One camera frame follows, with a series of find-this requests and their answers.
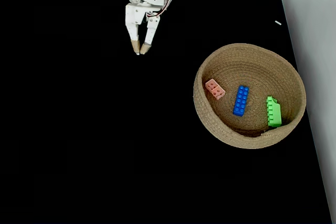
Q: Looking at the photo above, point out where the green lego block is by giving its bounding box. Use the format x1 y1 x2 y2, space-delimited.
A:
266 95 283 128

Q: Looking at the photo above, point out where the woven rope basket tray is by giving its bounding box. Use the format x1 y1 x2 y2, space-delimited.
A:
193 42 307 150

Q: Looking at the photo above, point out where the pink lego block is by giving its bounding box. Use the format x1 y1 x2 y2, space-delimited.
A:
205 78 226 101

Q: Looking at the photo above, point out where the blue lego block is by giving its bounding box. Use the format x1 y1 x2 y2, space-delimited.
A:
232 85 250 118

